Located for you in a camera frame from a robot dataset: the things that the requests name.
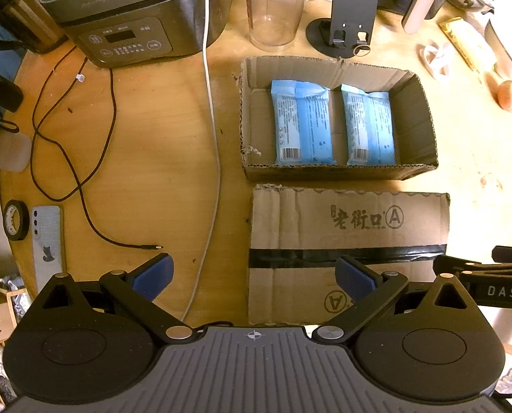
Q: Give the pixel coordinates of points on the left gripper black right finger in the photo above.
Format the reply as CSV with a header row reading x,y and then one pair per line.
x,y
428,342

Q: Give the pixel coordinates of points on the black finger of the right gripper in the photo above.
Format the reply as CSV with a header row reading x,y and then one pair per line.
x,y
502,254

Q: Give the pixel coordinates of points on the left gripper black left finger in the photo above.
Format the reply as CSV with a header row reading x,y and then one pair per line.
x,y
82,342

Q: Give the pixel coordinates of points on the blue wet wipes pack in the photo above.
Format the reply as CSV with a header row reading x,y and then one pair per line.
x,y
303,131
369,127

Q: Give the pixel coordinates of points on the light blue smartphone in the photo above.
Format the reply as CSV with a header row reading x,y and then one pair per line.
x,y
46,223

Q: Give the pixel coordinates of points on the open cardboard tray box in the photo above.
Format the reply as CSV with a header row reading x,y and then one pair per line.
x,y
415,146

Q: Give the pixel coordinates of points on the red apple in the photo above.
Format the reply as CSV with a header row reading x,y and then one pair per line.
x,y
504,95

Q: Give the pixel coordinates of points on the white bowl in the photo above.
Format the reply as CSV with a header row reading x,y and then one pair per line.
x,y
503,66

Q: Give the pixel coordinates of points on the yellow wet wipes pack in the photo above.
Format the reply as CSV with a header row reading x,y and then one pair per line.
x,y
470,45

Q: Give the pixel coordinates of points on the white elastic band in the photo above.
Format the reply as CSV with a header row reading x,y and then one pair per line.
x,y
434,59

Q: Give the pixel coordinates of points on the black grey pouch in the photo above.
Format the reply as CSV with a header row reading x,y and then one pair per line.
x,y
15,146

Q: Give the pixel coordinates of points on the black phone stand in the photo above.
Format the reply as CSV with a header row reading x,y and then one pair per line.
x,y
347,32

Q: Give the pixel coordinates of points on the silver rice cooker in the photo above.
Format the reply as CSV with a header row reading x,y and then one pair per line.
x,y
115,33

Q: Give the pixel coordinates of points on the clear cup with grey lid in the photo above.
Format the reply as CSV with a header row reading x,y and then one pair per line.
x,y
273,24

